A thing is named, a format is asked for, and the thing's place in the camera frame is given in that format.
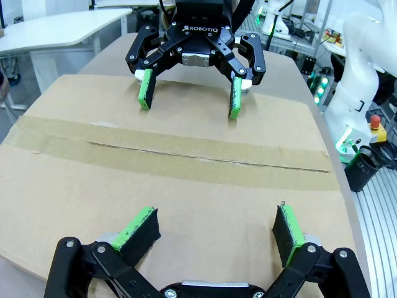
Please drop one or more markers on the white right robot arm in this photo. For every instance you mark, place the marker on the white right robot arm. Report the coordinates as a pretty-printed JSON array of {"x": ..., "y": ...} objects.
[{"x": 353, "y": 93}]

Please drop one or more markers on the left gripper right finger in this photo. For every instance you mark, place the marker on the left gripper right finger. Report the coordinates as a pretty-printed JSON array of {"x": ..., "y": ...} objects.
[{"x": 288, "y": 236}]

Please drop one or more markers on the brown packing tape strip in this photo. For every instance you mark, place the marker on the brown packing tape strip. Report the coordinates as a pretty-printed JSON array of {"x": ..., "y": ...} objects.
[{"x": 186, "y": 164}]

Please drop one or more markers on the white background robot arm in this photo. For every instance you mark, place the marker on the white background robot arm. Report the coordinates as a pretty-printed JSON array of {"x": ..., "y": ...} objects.
[{"x": 274, "y": 15}]

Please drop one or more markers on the green status light device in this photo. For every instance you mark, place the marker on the green status light device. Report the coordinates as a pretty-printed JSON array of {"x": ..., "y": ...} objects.
[{"x": 319, "y": 88}]

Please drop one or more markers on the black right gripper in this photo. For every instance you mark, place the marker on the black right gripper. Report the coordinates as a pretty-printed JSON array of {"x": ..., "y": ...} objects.
[{"x": 198, "y": 18}]

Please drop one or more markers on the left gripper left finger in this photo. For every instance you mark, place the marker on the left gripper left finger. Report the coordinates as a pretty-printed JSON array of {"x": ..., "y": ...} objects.
[{"x": 136, "y": 236}]

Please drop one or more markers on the large brown cardboard box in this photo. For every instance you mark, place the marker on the large brown cardboard box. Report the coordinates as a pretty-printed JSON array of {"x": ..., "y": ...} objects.
[{"x": 93, "y": 192}]

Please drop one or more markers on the white curved desk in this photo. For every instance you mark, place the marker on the white curved desk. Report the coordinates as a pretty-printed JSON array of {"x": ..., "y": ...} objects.
[{"x": 56, "y": 31}]

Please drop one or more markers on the red emergency stop button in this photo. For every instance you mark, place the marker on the red emergency stop button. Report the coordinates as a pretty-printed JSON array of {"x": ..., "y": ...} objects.
[{"x": 376, "y": 122}]

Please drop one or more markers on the aluminium profile base frame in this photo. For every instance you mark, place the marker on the aluminium profile base frame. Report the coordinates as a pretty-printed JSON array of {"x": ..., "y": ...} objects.
[{"x": 381, "y": 232}]

